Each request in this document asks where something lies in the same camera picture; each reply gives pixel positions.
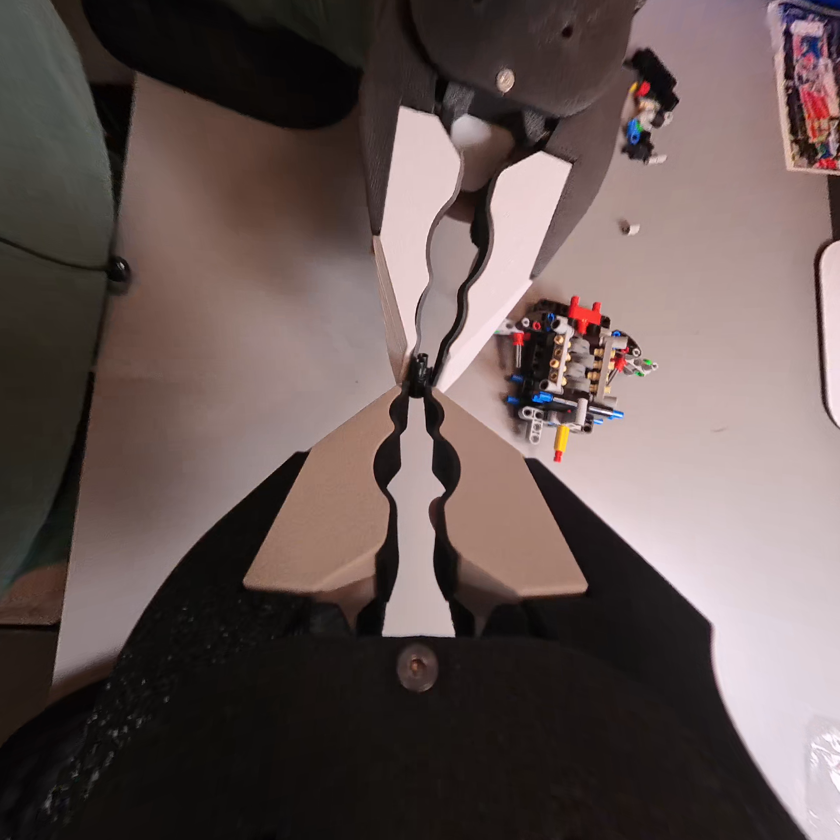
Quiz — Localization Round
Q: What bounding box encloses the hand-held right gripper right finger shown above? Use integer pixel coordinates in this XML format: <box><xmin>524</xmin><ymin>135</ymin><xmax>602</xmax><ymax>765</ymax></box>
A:
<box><xmin>420</xmin><ymin>387</ymin><xmax>589</xmax><ymax>636</ymax></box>

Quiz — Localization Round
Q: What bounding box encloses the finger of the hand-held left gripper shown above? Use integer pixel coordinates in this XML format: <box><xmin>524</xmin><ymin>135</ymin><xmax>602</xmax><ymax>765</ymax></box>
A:
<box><xmin>373</xmin><ymin>105</ymin><xmax>464</xmax><ymax>385</ymax></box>
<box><xmin>430</xmin><ymin>151</ymin><xmax>575</xmax><ymax>395</ymax></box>

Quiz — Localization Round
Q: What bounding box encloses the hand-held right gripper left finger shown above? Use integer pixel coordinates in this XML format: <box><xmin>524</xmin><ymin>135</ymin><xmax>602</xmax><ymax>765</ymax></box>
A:
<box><xmin>243</xmin><ymin>386</ymin><xmax>411</xmax><ymax>636</ymax></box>

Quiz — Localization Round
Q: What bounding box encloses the lego car chassis assembly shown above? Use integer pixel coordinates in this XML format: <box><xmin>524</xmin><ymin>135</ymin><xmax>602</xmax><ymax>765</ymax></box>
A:
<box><xmin>495</xmin><ymin>295</ymin><xmax>659</xmax><ymax>465</ymax></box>

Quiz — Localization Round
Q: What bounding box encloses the pile of small lego pieces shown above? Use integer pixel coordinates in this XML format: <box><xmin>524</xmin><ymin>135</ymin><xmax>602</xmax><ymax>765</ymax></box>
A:
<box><xmin>620</xmin><ymin>47</ymin><xmax>680</xmax><ymax>166</ymax></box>

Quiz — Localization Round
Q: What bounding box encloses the printed lego instruction booklet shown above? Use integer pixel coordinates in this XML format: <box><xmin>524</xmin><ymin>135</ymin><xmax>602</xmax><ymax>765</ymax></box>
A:
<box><xmin>768</xmin><ymin>0</ymin><xmax>840</xmax><ymax>175</ymax></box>

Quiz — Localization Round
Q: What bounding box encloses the person's left hand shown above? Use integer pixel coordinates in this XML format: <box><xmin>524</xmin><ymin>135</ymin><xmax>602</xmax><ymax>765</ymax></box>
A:
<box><xmin>448</xmin><ymin>192</ymin><xmax>490</xmax><ymax>227</ymax></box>

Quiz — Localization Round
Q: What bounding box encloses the black chair armrest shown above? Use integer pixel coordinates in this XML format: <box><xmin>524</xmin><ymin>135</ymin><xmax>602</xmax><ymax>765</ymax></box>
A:
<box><xmin>82</xmin><ymin>0</ymin><xmax>368</xmax><ymax>129</ymax></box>

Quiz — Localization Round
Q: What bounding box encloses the person's green sweatshirt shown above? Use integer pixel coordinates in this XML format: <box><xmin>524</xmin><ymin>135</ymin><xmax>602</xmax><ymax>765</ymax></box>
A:
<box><xmin>0</xmin><ymin>0</ymin><xmax>116</xmax><ymax>592</ymax></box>

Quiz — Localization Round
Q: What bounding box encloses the empty clear plastic bag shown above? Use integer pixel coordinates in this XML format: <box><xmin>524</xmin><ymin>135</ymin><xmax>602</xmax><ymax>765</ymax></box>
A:
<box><xmin>804</xmin><ymin>718</ymin><xmax>840</xmax><ymax>840</ymax></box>

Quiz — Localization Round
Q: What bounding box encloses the black cord with toggle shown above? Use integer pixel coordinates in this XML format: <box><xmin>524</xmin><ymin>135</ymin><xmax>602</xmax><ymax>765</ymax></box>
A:
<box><xmin>0</xmin><ymin>238</ymin><xmax>132</xmax><ymax>284</ymax></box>

